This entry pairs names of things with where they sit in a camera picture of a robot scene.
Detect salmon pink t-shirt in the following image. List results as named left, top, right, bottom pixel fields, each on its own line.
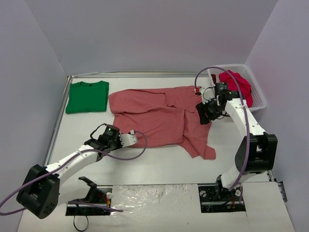
left=109, top=86, right=216, bottom=160

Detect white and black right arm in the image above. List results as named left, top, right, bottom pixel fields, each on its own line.
left=196, top=82, right=278, bottom=200

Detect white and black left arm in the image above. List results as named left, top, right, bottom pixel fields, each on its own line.
left=16, top=125, right=120, bottom=219

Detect dark red garment in basket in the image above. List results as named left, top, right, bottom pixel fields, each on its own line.
left=211, top=74, right=217, bottom=84

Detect magenta crumpled t-shirt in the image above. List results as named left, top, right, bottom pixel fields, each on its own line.
left=219, top=70, right=253, bottom=107

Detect white plastic basket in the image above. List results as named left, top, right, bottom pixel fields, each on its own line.
left=207, top=64, right=267, bottom=112

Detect green folded t-shirt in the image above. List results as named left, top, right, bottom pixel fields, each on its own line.
left=65, top=81, right=109, bottom=114

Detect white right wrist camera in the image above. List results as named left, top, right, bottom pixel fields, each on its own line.
left=194, top=87, right=216, bottom=104

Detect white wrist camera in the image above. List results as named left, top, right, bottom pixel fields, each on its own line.
left=194, top=87, right=216, bottom=104
left=119, top=130, right=138, bottom=147

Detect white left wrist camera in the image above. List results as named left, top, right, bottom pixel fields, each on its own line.
left=119, top=130, right=138, bottom=147

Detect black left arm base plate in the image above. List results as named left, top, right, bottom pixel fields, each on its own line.
left=65, top=176, right=112, bottom=216

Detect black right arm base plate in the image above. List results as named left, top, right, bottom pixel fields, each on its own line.
left=198, top=184, right=246, bottom=213

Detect black cable loop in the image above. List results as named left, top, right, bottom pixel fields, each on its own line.
left=73, top=214, right=89, bottom=232

